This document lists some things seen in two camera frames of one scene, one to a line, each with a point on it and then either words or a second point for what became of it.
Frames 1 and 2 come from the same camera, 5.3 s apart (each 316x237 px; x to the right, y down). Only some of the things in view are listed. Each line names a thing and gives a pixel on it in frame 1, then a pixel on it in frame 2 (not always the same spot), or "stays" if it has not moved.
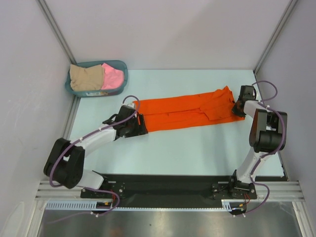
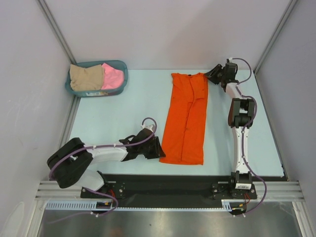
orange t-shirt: x=214 y=107 to x=184 y=138
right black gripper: x=235 y=110 to x=212 y=74
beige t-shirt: x=90 y=78 stays
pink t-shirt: x=113 y=78 stays
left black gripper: x=140 y=129 to x=157 y=152
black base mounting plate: x=132 y=191 stays
